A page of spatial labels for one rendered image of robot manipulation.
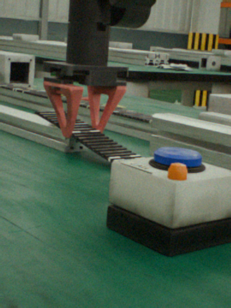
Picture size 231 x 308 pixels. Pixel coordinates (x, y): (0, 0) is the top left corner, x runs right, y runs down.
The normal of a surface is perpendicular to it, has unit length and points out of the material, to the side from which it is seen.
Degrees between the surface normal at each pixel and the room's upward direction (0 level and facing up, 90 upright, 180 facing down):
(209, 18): 90
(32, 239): 0
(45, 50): 90
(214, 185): 90
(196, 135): 90
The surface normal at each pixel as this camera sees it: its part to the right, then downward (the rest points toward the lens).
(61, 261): 0.08, -0.98
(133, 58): -0.82, 0.05
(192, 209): 0.63, 0.21
